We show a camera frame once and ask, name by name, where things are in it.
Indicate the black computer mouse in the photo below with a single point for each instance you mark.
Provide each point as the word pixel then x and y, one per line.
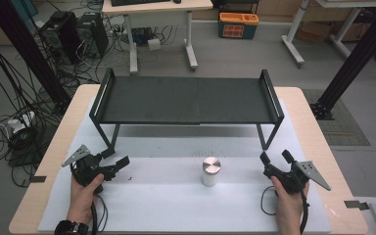
pixel 177 1

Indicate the silver metal can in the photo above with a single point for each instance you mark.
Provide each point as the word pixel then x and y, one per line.
pixel 211 172

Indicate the person's left hand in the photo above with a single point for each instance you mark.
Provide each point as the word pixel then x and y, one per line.
pixel 83 199

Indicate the black computer tower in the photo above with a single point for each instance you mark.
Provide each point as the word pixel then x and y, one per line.
pixel 60 36
pixel 93 34

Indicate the person's right hand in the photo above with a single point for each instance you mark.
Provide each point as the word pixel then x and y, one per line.
pixel 287 209

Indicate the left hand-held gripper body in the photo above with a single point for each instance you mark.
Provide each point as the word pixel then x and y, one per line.
pixel 86 164

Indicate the white-legged desk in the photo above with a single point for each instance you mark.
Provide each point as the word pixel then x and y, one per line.
pixel 295 39

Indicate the black metal shelf rack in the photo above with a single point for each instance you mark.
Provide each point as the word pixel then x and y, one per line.
pixel 189 99

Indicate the orange and teal toolbox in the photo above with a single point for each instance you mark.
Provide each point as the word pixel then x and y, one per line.
pixel 237 26

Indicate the black keyboard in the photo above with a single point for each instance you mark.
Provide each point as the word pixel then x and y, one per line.
pixel 140 2

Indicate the grey floor mat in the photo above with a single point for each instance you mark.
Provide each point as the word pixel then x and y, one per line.
pixel 346 127

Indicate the white power strip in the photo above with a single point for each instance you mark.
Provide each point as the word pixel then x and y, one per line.
pixel 18 123

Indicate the white foam mat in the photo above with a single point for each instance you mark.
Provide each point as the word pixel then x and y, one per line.
pixel 182 202

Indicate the black wristwatch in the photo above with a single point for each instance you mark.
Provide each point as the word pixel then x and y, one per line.
pixel 71 227

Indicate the desk with light wood top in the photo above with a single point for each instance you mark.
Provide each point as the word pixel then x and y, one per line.
pixel 158 6

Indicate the grey tape piece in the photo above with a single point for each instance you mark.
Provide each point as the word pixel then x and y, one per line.
pixel 38 179
pixel 355 205

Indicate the black aluminium frame post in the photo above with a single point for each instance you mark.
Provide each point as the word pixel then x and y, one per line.
pixel 29 52
pixel 355 62

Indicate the white power adapter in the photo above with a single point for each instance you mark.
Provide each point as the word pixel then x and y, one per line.
pixel 154 44

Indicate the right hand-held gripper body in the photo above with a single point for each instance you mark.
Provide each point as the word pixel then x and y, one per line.
pixel 293 178

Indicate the cardboard box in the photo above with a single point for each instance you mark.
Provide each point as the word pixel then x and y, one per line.
pixel 316 31

